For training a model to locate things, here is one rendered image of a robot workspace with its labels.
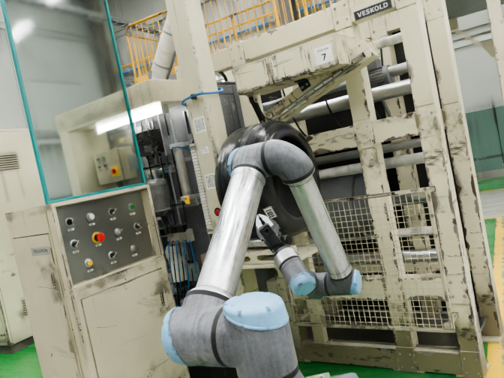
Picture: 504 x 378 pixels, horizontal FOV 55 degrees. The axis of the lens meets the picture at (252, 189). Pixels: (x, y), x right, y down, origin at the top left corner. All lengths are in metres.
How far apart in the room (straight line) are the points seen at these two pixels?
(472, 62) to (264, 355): 10.31
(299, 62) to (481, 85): 8.88
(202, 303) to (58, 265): 1.09
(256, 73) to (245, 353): 1.71
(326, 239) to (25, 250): 1.39
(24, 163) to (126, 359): 3.27
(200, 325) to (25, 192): 4.17
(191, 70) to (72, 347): 1.40
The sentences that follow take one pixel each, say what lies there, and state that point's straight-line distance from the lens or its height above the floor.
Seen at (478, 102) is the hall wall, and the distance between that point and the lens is 11.14.
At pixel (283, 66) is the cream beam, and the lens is 2.50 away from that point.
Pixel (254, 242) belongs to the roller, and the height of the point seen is 0.90.
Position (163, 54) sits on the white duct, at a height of 2.01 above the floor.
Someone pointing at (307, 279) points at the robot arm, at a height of 0.83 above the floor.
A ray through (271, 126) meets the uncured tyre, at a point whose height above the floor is 1.42.
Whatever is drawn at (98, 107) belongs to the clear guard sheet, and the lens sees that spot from 2.46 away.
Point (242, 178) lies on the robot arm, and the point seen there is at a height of 1.23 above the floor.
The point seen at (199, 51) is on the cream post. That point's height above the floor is 1.86.
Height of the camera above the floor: 1.27
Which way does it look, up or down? 3 degrees down
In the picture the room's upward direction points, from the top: 11 degrees counter-clockwise
